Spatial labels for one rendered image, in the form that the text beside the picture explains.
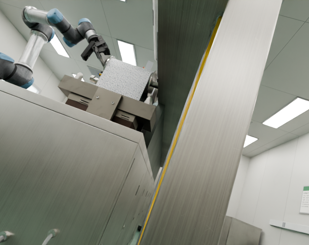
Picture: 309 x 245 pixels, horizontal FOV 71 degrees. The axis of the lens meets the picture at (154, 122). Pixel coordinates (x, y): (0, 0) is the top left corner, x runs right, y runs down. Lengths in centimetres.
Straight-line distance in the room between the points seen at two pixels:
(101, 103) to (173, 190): 68
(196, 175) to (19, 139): 73
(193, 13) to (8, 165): 72
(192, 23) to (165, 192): 48
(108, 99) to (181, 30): 38
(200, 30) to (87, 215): 61
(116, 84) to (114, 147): 46
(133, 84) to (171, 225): 96
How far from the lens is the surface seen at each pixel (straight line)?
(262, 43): 28
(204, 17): 58
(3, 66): 151
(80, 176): 75
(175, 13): 60
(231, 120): 22
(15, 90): 95
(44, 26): 178
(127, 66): 117
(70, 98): 93
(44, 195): 79
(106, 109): 83
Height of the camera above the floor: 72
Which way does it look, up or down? 18 degrees up
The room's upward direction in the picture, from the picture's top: 22 degrees clockwise
